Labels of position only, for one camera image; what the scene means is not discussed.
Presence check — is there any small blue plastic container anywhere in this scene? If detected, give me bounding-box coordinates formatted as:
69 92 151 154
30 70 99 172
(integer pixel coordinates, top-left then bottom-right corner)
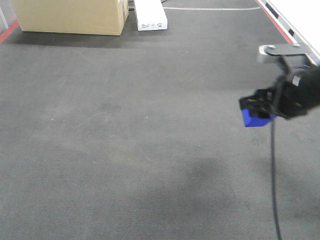
241 109 276 128

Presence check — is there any conveyor side rail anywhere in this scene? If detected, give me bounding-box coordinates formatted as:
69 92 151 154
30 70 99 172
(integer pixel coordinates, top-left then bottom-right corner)
257 0 320 64

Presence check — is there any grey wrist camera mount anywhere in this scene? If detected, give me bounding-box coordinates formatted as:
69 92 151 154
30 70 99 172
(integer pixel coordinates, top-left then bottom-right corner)
257 43 316 65

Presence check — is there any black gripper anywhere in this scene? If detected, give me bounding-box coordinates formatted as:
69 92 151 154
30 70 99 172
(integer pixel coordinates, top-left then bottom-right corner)
239 66 320 119

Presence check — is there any black hanging cable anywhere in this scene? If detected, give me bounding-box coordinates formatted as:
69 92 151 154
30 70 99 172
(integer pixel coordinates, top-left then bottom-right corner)
269 117 283 240

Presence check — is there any large cardboard box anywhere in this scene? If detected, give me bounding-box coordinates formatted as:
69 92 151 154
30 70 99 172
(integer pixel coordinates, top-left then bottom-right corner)
12 0 129 36

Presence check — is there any white long carton box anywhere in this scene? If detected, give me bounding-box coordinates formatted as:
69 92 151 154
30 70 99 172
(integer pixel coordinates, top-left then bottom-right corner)
133 0 168 32

